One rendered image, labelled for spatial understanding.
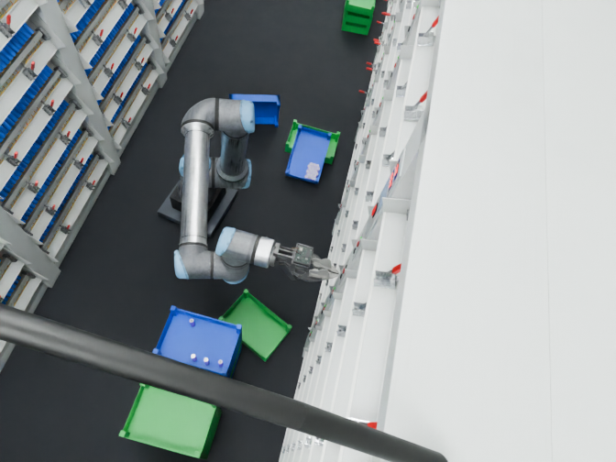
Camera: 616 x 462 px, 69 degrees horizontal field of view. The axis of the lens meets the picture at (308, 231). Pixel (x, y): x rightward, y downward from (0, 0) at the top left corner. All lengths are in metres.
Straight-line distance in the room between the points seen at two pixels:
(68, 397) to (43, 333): 1.99
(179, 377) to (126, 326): 1.99
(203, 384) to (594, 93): 0.85
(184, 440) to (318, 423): 1.51
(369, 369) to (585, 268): 0.37
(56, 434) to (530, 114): 2.15
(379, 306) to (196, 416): 1.21
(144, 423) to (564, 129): 1.68
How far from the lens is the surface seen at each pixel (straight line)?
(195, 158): 1.60
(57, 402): 2.40
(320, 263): 1.40
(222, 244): 1.36
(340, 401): 1.00
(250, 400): 0.42
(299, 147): 2.76
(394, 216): 0.95
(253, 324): 2.32
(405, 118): 1.12
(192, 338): 1.99
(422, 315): 0.61
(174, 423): 1.94
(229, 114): 1.68
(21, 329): 0.41
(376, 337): 0.84
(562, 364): 0.69
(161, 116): 3.00
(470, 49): 0.95
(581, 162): 0.88
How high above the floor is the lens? 2.24
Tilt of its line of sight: 62 degrees down
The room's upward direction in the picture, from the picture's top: 16 degrees clockwise
